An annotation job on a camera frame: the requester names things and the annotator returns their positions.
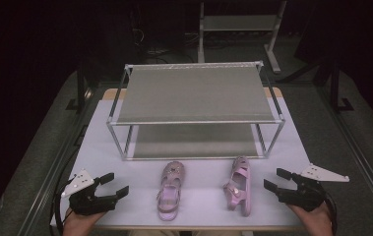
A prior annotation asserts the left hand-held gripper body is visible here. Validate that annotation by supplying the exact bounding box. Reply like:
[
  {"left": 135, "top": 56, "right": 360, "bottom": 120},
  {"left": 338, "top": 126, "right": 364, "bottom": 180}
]
[{"left": 60, "top": 168, "right": 118, "bottom": 216}]

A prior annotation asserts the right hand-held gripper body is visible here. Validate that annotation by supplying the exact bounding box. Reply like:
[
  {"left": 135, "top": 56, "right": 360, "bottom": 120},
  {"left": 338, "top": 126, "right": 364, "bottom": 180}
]
[{"left": 276, "top": 162, "right": 350, "bottom": 212}]

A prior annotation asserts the pink sandal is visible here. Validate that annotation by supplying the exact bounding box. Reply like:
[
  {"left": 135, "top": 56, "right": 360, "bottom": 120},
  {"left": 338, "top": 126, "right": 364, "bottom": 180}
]
[
  {"left": 222, "top": 154, "right": 253, "bottom": 217},
  {"left": 155, "top": 160, "right": 186, "bottom": 222}
]

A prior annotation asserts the grey two-tier shoe rack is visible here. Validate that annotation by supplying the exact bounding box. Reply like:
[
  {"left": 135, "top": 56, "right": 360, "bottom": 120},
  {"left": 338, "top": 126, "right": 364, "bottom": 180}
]
[{"left": 105, "top": 60, "right": 286, "bottom": 162}]

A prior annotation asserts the person's left hand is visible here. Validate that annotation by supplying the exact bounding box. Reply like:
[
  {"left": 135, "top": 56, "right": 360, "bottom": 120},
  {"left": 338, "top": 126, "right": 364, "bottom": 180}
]
[{"left": 62, "top": 209, "right": 107, "bottom": 236}]

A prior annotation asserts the person's right hand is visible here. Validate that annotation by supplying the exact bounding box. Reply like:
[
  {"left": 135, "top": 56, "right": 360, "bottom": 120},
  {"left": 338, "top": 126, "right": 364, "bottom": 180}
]
[{"left": 286, "top": 201, "right": 335, "bottom": 236}]

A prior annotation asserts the black stand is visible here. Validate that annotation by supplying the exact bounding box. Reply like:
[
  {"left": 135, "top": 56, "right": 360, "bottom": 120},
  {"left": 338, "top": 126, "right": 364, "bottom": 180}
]
[
  {"left": 329, "top": 63, "right": 356, "bottom": 113},
  {"left": 65, "top": 61, "right": 93, "bottom": 114}
]

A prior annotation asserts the grey metal stand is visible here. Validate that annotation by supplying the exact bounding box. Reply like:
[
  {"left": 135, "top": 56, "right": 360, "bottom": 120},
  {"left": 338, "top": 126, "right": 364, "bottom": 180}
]
[{"left": 197, "top": 0, "right": 287, "bottom": 74}]

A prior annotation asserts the black cable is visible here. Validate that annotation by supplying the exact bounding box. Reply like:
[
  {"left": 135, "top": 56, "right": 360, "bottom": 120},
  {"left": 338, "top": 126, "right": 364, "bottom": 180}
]
[
  {"left": 324, "top": 192, "right": 339, "bottom": 236},
  {"left": 49, "top": 179, "right": 78, "bottom": 236}
]

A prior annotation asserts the bundle of floor cables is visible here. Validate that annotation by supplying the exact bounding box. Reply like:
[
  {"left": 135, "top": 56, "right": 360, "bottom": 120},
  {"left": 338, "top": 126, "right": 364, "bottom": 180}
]
[{"left": 130, "top": 26, "right": 199, "bottom": 65}]

